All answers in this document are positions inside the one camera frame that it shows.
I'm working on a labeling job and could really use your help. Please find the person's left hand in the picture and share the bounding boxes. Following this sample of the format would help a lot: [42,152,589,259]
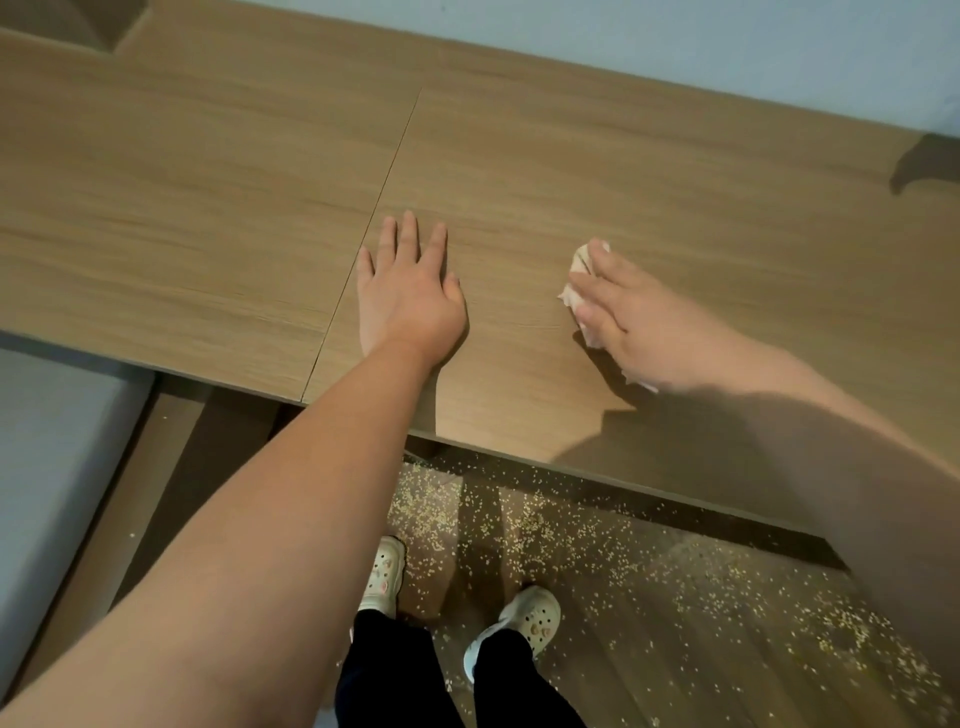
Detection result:
[356,210,468,369]

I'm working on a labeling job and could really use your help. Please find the person's right hand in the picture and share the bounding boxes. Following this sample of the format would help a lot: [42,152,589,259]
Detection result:
[567,239,711,393]

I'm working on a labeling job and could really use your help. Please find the white tissue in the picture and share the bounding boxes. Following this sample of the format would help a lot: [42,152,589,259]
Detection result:
[557,238,661,396]

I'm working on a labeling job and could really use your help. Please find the person's left forearm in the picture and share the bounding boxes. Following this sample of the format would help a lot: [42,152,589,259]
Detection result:
[0,337,451,728]

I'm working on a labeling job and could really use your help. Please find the person's right forearm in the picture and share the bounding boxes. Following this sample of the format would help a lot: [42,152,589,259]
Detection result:
[660,330,960,699]

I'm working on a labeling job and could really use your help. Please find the scattered grains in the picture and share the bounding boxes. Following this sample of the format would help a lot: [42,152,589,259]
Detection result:
[384,448,955,728]

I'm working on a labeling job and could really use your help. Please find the white left clog shoe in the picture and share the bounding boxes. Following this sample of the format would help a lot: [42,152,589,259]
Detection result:
[359,535,408,621]

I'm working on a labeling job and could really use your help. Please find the white clog shoe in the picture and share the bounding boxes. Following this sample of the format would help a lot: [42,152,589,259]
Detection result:
[359,535,408,621]
[462,585,563,684]

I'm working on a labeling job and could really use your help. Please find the white right clog shoe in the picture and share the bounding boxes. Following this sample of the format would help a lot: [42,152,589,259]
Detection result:
[462,585,563,684]

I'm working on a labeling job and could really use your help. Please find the grey mattress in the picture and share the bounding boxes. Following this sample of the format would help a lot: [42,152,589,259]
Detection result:
[0,348,156,696]

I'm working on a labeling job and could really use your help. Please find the black trousers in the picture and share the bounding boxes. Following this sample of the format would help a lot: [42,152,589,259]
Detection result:
[334,609,588,728]

